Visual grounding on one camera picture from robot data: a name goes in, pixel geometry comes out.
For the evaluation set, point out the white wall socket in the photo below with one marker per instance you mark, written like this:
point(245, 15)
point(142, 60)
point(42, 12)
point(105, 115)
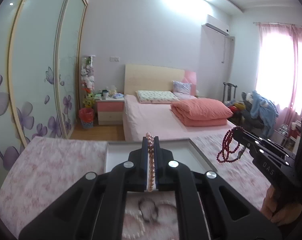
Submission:
point(114, 59)

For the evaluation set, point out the small purple pillow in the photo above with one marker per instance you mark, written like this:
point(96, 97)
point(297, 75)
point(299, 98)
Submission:
point(180, 87)

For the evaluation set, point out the yellow plush toy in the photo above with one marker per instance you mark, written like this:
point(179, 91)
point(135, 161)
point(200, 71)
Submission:
point(89, 100)

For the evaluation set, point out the blue plush clothing pile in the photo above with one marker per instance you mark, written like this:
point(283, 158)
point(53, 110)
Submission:
point(266, 111)

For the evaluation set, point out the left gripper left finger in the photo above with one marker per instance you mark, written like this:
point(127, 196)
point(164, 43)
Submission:
point(93, 207)

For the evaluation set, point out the red lined waste basket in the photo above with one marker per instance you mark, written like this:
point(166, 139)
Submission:
point(86, 116)

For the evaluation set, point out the clear tube of plush toys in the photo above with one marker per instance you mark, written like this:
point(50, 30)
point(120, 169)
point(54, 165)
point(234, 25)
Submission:
point(87, 73)

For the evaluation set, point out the dark wooden chair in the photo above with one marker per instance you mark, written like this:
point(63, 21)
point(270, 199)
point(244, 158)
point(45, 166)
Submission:
point(229, 91)

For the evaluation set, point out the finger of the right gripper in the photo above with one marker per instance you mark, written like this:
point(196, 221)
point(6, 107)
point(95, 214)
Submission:
point(257, 145)
point(277, 161)

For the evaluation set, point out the pink white nightstand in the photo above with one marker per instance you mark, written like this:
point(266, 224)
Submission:
point(110, 111)

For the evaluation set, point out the pink bed with headboard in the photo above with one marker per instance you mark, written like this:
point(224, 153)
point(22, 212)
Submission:
point(158, 118)

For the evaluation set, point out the sliding glass wardrobe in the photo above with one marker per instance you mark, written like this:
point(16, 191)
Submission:
point(39, 50)

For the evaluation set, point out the pink floral bed sheet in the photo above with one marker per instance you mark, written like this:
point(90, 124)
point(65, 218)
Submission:
point(48, 167)

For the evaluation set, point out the pink window curtain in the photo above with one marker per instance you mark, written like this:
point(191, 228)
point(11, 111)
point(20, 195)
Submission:
point(279, 71)

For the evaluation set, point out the floral white pillow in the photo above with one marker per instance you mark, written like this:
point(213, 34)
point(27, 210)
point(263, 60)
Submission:
point(156, 97)

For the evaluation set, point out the folded salmon duvet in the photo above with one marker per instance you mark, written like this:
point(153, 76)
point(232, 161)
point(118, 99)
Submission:
point(202, 112)

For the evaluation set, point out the white mug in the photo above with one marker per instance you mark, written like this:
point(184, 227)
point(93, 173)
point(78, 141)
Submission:
point(105, 95)

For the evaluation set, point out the person's right hand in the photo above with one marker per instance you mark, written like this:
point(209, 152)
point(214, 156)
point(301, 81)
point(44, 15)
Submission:
point(286, 215)

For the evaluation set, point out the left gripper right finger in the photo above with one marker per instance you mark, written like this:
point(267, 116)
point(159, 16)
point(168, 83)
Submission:
point(207, 206)

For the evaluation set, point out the white wall air conditioner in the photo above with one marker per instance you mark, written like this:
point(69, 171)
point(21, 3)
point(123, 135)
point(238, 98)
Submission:
point(217, 25)

